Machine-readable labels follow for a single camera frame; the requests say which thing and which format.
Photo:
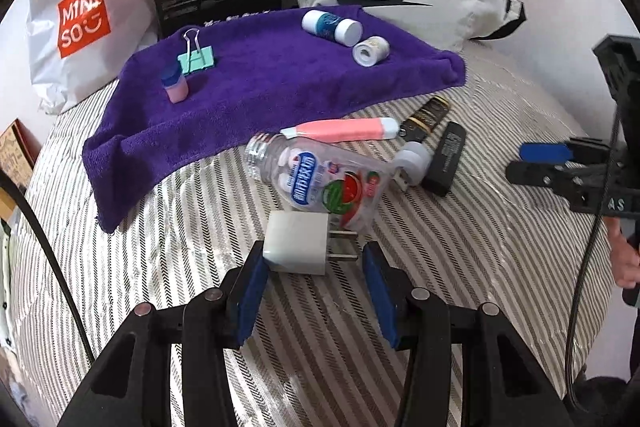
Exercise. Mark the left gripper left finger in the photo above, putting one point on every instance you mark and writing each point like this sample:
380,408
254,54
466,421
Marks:
248,283

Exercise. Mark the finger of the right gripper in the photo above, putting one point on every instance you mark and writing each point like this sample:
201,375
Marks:
545,153
535,174

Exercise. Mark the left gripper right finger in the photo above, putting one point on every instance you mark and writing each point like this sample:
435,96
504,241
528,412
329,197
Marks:
388,288

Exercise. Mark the white USB charger cube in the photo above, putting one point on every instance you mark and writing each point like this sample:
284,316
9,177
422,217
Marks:
299,242

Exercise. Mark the black rectangular lighter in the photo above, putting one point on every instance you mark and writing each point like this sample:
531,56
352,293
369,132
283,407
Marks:
444,165

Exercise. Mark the dark gold-banded lipstick tube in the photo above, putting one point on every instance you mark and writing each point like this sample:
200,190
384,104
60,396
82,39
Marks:
421,124

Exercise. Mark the small white plug adapter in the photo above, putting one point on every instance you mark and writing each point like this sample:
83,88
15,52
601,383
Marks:
410,164

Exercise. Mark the clear watermelon candy bottle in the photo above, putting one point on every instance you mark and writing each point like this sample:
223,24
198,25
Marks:
318,177

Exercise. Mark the pink white utility knife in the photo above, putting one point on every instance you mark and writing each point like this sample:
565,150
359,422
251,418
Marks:
345,130

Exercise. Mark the white tape roll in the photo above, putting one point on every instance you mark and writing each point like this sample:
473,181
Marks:
371,51

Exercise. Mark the pink bottle with blue cap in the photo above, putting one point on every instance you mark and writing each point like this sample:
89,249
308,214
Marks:
174,82

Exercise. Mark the blue white-capped small bottle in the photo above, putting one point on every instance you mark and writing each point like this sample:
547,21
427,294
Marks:
325,25

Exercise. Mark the teal binder clip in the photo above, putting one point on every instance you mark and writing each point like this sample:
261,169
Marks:
195,57

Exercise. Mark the person's hand on right gripper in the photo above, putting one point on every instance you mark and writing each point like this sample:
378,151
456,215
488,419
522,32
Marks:
624,258

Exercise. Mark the striped quilted bed cover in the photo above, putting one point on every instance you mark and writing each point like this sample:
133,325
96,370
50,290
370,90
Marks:
316,356

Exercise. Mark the purple towel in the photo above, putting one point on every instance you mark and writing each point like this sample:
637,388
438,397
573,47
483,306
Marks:
268,74

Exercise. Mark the patterned notebook with red edge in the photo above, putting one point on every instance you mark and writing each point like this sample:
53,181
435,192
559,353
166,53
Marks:
17,154

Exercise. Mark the white Miniso plastic bag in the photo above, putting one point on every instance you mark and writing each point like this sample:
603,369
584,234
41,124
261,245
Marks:
76,47

